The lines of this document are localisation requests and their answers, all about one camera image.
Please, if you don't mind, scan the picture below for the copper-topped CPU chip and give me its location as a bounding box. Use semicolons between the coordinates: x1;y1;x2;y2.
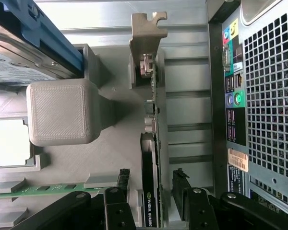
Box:
0;118;31;167

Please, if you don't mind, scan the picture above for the grey printed parts rack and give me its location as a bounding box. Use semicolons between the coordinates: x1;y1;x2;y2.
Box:
0;43;171;230

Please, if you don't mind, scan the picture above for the green RAM stick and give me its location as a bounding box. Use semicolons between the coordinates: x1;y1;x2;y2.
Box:
0;182;104;199

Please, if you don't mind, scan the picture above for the hard disk in blue carrier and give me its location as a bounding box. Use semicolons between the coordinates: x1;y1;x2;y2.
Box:
0;0;84;88

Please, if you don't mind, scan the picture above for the black open PC case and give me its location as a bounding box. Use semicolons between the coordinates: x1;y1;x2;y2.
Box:
206;0;288;221

